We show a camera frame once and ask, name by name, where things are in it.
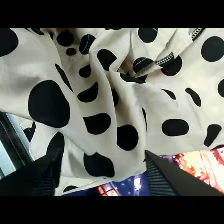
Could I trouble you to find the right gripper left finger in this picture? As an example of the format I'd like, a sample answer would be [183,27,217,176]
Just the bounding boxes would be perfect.
[0,150,65,197]

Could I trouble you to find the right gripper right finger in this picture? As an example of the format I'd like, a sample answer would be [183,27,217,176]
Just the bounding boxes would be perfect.
[144,149,224,197]

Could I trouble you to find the beige black-dotted shirt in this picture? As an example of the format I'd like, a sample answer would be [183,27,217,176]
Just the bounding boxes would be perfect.
[0,27,224,197]

